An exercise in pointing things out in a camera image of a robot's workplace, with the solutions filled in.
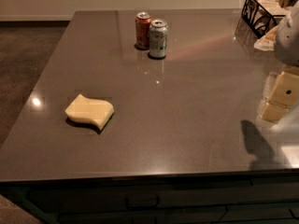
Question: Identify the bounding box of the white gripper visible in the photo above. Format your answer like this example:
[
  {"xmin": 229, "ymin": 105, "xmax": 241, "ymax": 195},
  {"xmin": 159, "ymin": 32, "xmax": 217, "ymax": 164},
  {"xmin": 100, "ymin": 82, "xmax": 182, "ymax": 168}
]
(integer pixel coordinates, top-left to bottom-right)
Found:
[{"xmin": 260, "ymin": 1, "xmax": 299, "ymax": 123}]

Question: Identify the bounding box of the yellow green sponge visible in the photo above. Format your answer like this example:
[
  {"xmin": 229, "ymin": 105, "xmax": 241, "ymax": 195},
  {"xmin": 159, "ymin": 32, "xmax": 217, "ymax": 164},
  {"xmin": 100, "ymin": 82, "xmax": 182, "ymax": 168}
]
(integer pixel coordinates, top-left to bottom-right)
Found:
[{"xmin": 64, "ymin": 94, "xmax": 114, "ymax": 130}]

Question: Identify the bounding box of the green silver 7up can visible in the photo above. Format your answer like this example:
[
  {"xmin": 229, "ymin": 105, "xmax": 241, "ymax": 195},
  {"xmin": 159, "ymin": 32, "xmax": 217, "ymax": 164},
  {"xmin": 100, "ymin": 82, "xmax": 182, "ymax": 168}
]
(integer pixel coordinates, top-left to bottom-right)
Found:
[{"xmin": 149, "ymin": 19, "xmax": 168, "ymax": 59}]

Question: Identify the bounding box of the orange soda can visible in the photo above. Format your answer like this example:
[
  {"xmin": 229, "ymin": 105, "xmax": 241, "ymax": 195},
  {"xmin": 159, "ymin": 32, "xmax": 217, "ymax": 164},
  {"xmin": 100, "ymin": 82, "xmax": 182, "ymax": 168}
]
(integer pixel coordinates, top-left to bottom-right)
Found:
[{"xmin": 135, "ymin": 11, "xmax": 152, "ymax": 49}]

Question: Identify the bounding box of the dark cabinet drawer front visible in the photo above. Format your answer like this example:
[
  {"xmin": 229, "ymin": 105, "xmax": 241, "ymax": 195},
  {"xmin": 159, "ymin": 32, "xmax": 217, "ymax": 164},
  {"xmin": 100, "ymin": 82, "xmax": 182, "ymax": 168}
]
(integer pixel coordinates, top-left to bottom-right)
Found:
[{"xmin": 28, "ymin": 178, "xmax": 299, "ymax": 224}]

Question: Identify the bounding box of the black wire basket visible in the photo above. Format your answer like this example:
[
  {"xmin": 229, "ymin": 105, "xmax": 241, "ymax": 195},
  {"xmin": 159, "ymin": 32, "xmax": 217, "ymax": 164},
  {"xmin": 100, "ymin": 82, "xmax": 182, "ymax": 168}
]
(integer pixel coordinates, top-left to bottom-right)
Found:
[{"xmin": 241, "ymin": 0, "xmax": 298, "ymax": 38}]

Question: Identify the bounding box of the dark drawer handle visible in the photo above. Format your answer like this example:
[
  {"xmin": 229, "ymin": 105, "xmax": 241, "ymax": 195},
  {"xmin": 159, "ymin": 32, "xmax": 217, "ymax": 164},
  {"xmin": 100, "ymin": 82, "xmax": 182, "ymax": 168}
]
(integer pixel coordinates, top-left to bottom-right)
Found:
[{"xmin": 125, "ymin": 193, "xmax": 160, "ymax": 210}]

